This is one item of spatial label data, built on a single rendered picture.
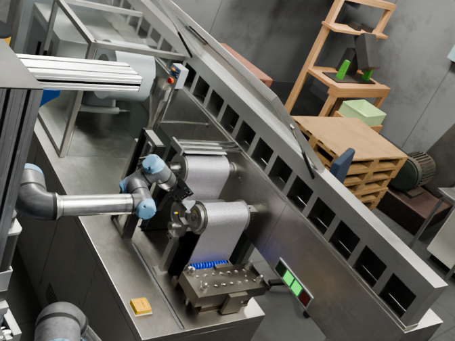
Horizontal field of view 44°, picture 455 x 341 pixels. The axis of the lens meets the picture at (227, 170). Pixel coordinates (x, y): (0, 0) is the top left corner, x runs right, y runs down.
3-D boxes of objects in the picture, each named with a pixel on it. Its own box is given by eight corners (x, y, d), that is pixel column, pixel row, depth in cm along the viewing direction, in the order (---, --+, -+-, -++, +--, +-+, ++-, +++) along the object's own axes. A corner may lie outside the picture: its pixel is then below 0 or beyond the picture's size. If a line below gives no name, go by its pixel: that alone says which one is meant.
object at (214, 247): (186, 264, 255) (200, 233, 247) (227, 260, 270) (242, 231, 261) (187, 265, 255) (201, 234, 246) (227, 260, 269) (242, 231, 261)
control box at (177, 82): (163, 81, 267) (170, 62, 263) (173, 82, 272) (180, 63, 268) (171, 88, 264) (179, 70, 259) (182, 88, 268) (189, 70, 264)
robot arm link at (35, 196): (15, 204, 181) (160, 199, 202) (13, 184, 189) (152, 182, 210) (13, 231, 187) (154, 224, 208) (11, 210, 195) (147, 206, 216)
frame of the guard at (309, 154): (135, -11, 269) (147, -22, 269) (192, 59, 312) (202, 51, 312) (263, 111, 197) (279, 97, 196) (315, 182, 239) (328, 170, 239)
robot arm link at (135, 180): (122, 197, 209) (146, 180, 209) (115, 178, 217) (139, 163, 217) (133, 208, 214) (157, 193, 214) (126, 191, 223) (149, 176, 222)
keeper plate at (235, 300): (219, 311, 254) (228, 293, 249) (236, 308, 260) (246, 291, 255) (222, 315, 253) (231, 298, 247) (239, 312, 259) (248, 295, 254)
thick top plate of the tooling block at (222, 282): (177, 281, 251) (181, 270, 249) (246, 271, 276) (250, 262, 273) (193, 307, 241) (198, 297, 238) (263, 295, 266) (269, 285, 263)
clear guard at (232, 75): (151, -12, 269) (152, -12, 269) (201, 53, 307) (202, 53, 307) (272, 99, 201) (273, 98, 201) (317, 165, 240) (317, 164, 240)
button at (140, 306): (128, 303, 239) (131, 299, 238) (143, 300, 243) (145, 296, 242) (135, 315, 234) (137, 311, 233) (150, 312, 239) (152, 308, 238)
